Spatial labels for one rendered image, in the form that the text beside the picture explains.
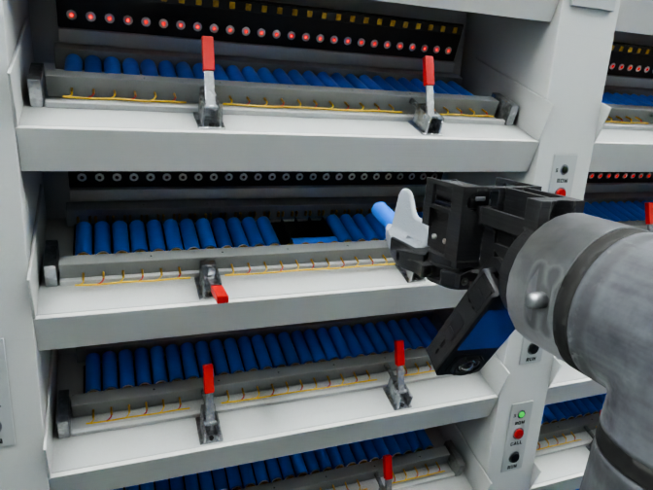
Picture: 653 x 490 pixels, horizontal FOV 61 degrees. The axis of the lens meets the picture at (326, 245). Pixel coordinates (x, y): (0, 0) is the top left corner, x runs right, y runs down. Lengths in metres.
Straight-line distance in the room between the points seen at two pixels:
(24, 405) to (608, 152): 0.80
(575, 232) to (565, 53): 0.47
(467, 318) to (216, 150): 0.32
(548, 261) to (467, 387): 0.56
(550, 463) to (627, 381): 0.81
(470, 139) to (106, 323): 0.47
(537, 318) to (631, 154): 0.59
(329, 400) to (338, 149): 0.35
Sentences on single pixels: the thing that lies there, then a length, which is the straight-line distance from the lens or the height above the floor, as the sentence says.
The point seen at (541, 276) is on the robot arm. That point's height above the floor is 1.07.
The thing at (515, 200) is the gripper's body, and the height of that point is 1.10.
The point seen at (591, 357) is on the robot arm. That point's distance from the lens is 0.32.
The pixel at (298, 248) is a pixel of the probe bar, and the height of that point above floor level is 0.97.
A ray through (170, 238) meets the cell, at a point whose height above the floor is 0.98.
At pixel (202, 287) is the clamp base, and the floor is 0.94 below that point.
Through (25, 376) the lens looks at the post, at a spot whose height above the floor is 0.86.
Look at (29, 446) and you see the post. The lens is 0.70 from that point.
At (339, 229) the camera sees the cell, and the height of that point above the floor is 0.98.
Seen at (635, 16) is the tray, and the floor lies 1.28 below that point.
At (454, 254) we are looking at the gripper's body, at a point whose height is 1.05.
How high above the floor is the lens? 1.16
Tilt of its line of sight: 16 degrees down
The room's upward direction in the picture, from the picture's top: 3 degrees clockwise
